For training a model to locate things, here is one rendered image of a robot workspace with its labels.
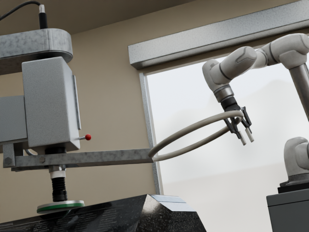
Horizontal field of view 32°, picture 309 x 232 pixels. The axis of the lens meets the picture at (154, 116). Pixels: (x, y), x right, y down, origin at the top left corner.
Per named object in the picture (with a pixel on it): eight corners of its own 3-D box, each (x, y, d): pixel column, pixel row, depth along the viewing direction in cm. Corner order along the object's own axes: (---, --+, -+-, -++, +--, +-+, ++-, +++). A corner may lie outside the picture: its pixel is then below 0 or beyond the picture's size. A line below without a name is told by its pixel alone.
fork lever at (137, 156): (0, 166, 244) (0, 155, 245) (14, 172, 263) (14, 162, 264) (151, 157, 240) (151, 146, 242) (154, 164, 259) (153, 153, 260)
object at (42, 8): (39, 37, 266) (36, 4, 270) (42, 39, 270) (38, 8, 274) (47, 35, 266) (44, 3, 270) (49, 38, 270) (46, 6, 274)
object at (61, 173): (48, 178, 248) (48, 171, 248) (52, 180, 254) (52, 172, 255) (63, 176, 247) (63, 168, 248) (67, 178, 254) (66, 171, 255)
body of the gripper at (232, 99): (231, 99, 265) (240, 116, 263) (217, 105, 263) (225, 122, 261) (237, 94, 259) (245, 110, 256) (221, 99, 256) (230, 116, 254)
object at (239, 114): (144, 152, 226) (141, 146, 227) (152, 168, 274) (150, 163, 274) (249, 105, 228) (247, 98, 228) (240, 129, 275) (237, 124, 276)
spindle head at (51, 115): (-7, 159, 244) (-13, 66, 255) (9, 166, 265) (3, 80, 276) (71, 147, 243) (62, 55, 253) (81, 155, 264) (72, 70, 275)
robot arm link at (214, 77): (207, 95, 262) (226, 81, 253) (194, 67, 265) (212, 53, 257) (220, 93, 269) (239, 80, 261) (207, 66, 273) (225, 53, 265)
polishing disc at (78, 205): (84, 209, 260) (83, 202, 260) (85, 204, 239) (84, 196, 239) (38, 215, 256) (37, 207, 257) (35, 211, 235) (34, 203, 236)
